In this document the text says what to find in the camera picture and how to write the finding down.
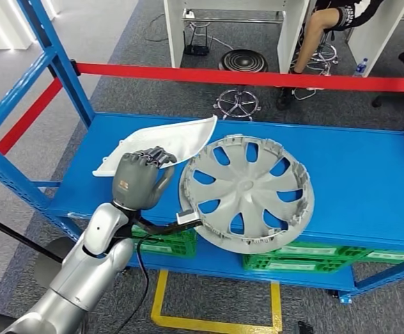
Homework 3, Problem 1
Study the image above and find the chrome stool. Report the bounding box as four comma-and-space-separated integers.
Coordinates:
293, 29, 339, 77

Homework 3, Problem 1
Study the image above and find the white desk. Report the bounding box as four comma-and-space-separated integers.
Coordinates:
163, 0, 311, 74
348, 0, 404, 77

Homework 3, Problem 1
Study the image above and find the person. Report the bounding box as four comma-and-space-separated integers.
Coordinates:
277, 0, 386, 111

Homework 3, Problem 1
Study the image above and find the grey wheel hubcap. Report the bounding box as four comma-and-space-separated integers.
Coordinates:
178, 134, 315, 255

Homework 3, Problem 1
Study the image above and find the black round seat stool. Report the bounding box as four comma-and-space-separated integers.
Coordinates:
214, 49, 269, 122

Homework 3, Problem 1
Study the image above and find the black wifi router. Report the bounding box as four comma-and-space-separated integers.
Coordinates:
182, 23, 213, 57

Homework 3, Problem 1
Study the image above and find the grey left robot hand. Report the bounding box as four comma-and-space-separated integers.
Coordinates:
111, 146, 178, 212

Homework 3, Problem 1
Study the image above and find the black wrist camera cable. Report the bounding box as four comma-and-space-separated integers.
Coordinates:
113, 234, 151, 334

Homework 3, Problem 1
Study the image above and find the blue metal shelf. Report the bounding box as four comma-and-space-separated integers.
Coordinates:
0, 0, 404, 305

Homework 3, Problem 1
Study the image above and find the clear water bottle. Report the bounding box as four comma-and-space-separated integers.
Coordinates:
353, 57, 368, 78

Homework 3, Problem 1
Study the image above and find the white plastic panel part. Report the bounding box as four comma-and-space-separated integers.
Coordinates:
92, 115, 219, 178

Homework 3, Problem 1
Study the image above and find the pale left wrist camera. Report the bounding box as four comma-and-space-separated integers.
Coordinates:
176, 209, 200, 227

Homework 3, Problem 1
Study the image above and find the black left wrist camera bracket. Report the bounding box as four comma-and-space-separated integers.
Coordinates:
118, 209, 203, 241

